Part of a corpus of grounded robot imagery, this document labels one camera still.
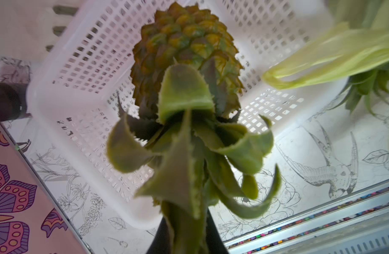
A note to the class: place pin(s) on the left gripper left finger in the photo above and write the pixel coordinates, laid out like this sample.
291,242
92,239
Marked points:
161,241

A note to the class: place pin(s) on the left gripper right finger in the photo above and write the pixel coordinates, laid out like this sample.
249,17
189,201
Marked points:
213,240

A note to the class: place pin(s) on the pineapple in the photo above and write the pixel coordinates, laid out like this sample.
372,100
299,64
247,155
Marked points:
186,84

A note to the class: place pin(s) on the pineapple nearer basket front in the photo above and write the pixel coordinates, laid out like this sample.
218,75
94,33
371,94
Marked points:
361,86

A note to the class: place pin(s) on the yellow-green plastic bag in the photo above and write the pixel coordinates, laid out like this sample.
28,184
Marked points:
358,42

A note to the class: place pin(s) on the white perforated plastic basket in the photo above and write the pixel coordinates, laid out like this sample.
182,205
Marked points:
73,94

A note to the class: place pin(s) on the small black round jar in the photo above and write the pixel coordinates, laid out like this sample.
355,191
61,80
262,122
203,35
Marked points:
13,103

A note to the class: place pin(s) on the aluminium front rail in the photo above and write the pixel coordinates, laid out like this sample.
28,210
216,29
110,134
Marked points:
365,204

